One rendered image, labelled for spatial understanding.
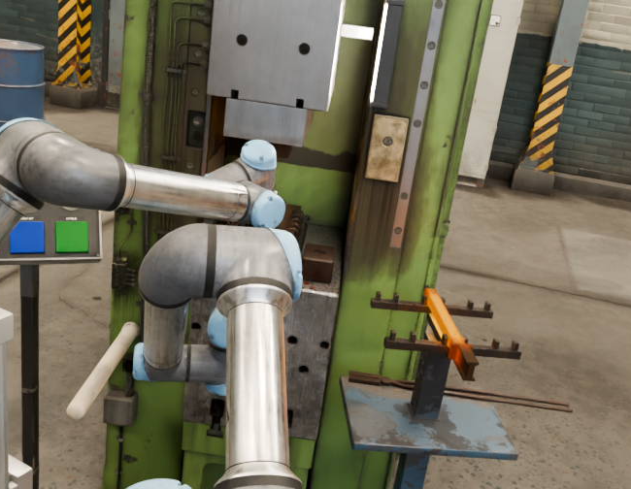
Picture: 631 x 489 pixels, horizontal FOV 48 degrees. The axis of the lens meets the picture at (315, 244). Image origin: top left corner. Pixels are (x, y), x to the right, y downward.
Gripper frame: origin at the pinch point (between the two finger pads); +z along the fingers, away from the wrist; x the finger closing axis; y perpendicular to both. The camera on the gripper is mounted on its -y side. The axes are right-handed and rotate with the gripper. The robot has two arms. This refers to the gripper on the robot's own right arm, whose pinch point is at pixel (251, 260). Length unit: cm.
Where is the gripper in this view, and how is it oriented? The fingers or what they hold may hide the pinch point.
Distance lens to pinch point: 170.4
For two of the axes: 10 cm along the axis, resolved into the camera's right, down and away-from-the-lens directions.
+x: 9.9, 1.4, -0.1
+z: 0.6, -3.1, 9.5
